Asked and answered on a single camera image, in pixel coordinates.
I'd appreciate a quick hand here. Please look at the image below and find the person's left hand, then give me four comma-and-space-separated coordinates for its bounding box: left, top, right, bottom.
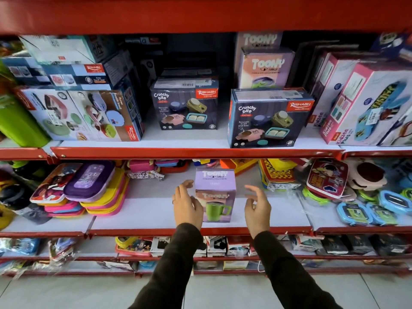
172, 180, 204, 227

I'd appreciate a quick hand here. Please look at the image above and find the person's right hand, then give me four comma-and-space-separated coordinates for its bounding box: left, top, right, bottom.
244, 185, 272, 239

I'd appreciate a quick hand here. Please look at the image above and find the person's right forearm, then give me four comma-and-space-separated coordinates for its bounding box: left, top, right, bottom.
253, 230, 344, 309

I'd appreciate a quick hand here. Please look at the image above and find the person's left forearm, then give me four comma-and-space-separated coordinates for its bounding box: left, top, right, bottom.
128, 223, 204, 309

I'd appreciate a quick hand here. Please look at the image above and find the purple mug box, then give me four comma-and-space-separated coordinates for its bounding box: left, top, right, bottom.
195, 168, 237, 223

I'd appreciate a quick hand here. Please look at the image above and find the orange plastic lunch box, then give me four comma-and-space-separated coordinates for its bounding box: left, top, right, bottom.
220, 159, 258, 176

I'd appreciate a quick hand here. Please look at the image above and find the yellow red print lunch box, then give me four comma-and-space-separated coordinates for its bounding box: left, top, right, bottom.
258, 159, 302, 191

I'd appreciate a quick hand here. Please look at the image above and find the green rimmed food container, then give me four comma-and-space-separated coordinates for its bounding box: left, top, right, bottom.
302, 186, 331, 205

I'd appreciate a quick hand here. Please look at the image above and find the pink plastic lunch box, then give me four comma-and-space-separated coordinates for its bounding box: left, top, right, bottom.
128, 159, 156, 173

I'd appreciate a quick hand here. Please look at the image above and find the yellow cartoon lunch box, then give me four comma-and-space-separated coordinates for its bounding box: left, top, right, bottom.
115, 236, 153, 256

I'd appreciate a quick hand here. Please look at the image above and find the red cartoon print lunch box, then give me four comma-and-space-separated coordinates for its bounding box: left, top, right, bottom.
305, 158, 349, 200

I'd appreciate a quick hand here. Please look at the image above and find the large dark blue lunchbox carton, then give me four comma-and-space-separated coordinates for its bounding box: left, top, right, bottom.
227, 88, 315, 149

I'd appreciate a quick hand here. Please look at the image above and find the stack of yellow pink lunchboxes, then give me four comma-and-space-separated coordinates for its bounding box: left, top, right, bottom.
44, 168, 130, 218

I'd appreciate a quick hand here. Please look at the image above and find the small dark blue lunchbox carton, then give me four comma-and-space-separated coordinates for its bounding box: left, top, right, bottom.
150, 77, 220, 131

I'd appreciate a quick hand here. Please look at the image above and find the blue rimmed food container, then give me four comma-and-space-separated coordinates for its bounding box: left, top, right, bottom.
367, 203, 400, 226
337, 202, 374, 226
378, 190, 412, 216

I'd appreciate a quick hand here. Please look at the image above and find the purple lunch box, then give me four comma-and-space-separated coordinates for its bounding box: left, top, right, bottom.
63, 160, 116, 203

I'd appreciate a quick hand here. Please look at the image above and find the row of dark packets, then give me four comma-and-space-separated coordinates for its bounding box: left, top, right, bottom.
291, 234, 412, 257

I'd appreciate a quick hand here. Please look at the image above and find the beige bear shaped lunch box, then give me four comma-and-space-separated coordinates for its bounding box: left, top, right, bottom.
347, 158, 388, 191

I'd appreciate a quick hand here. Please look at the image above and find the white lunch set carton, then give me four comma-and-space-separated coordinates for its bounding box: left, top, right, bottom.
12, 86, 97, 141
67, 89, 144, 142

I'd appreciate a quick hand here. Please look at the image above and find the pink tumbler box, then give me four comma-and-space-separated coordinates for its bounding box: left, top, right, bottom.
238, 47, 295, 91
234, 32, 284, 74

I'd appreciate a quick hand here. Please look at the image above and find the clear wrapped toy packet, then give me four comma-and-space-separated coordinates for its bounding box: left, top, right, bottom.
48, 237, 78, 265

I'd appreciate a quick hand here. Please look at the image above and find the superhero print lunch box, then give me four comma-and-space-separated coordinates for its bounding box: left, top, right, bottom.
30, 163, 83, 205

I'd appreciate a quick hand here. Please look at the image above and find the pink kids lunchbox carton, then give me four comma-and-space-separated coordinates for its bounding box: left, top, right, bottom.
319, 60, 412, 147
307, 52, 362, 128

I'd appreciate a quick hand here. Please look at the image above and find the blue lunch set carton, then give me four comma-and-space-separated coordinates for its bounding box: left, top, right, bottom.
41, 50, 135, 91

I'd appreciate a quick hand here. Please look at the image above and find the red metal shelf rack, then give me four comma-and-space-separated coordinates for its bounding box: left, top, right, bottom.
0, 0, 412, 278

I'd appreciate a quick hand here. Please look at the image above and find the green plastic bottle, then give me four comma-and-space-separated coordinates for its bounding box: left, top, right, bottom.
0, 92, 51, 148

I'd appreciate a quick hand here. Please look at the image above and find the teal white carton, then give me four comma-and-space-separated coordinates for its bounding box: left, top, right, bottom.
19, 35, 117, 65

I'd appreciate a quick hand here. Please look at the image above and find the grey blue carton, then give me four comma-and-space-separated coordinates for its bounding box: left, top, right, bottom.
0, 56, 53, 87

